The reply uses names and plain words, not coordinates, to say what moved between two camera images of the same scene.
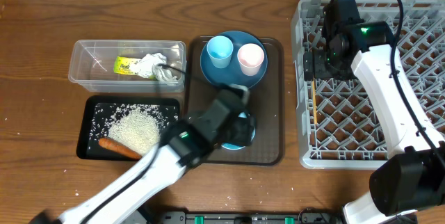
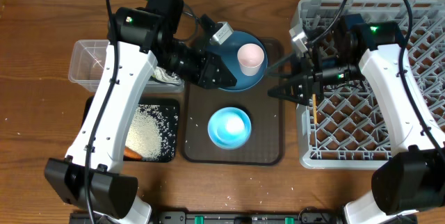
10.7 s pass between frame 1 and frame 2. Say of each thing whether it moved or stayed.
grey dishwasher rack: stayed
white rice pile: stayed
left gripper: moved
